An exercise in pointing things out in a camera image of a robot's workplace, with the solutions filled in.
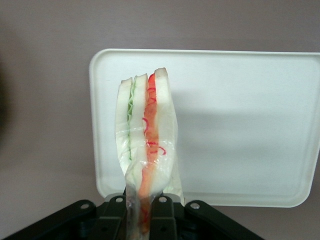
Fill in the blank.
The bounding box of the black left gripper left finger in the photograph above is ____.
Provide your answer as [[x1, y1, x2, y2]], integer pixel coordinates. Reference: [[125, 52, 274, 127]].
[[98, 194, 129, 240]]

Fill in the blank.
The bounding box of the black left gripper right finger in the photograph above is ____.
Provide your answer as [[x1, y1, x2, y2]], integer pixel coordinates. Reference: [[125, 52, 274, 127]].
[[149, 195, 179, 240]]

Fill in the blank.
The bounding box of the triangle sandwich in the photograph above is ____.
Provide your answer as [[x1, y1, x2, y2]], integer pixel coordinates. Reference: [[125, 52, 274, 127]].
[[114, 67, 187, 240]]

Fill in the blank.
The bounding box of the cream plastic tray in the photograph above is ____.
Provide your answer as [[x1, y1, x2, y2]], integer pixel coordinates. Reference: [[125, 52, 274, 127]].
[[88, 48, 320, 209]]

